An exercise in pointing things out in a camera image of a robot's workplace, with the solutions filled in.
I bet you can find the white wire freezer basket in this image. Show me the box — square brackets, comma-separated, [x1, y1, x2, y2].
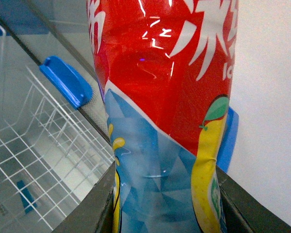
[0, 25, 113, 233]

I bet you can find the glass sliding lid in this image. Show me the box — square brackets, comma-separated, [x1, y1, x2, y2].
[25, 0, 239, 172]
[0, 0, 109, 141]

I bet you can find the red blue drink bottle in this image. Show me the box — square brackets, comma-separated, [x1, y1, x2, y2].
[86, 0, 239, 233]

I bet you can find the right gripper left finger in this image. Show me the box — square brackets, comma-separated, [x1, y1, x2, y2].
[53, 163, 115, 233]

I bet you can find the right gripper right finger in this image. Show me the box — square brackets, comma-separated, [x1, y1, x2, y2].
[216, 166, 291, 233]

